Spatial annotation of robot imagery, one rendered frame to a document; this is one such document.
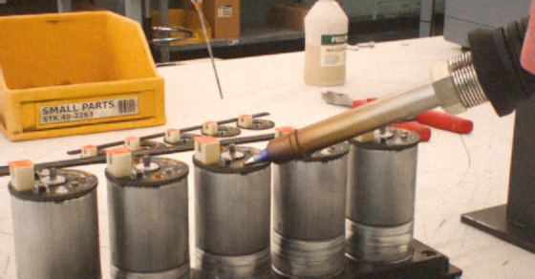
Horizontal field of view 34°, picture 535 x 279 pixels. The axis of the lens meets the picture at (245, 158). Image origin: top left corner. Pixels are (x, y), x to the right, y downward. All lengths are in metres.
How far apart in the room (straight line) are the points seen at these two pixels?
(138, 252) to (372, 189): 0.08
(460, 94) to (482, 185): 0.22
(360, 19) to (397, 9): 0.34
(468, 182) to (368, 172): 0.17
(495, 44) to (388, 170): 0.07
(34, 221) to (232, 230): 0.06
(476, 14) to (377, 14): 5.33
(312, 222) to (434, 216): 0.14
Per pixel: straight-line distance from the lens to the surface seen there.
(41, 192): 0.24
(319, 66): 0.67
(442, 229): 0.39
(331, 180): 0.28
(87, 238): 0.25
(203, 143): 0.26
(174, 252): 0.26
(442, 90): 0.24
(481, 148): 0.52
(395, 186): 0.29
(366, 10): 6.08
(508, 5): 0.78
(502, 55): 0.23
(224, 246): 0.27
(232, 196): 0.26
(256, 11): 5.54
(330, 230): 0.28
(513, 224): 0.40
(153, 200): 0.25
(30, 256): 0.25
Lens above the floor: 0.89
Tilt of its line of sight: 17 degrees down
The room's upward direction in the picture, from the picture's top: straight up
